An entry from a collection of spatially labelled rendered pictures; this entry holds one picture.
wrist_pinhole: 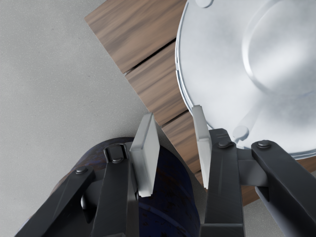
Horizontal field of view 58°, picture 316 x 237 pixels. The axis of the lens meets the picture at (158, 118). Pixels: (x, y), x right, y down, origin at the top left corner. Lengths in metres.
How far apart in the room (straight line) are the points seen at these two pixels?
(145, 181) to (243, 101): 0.25
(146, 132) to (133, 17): 0.25
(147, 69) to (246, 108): 0.15
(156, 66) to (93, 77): 0.41
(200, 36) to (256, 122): 0.14
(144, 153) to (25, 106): 0.75
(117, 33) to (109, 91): 0.40
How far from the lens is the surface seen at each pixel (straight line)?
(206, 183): 0.16
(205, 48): 0.37
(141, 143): 0.16
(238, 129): 0.41
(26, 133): 0.92
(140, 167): 0.16
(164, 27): 0.40
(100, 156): 0.72
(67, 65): 0.81
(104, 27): 0.42
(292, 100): 0.41
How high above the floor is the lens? 0.75
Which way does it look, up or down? 71 degrees down
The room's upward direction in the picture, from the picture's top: 170 degrees counter-clockwise
